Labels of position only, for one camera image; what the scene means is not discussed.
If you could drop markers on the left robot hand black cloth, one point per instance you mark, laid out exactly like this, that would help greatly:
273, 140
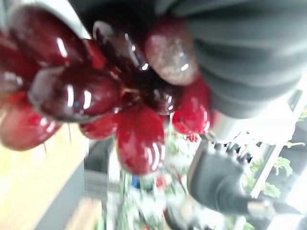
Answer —
239, 48

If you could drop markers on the red grape bunch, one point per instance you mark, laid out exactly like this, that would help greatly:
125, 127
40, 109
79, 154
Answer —
139, 143

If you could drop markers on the green plant with red berries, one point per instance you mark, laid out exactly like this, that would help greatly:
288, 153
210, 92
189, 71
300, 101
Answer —
177, 153

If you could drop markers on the green leafy plant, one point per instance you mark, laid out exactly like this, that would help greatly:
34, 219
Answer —
283, 165

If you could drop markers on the white shelf frame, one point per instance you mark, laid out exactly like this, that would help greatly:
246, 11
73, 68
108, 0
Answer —
271, 165

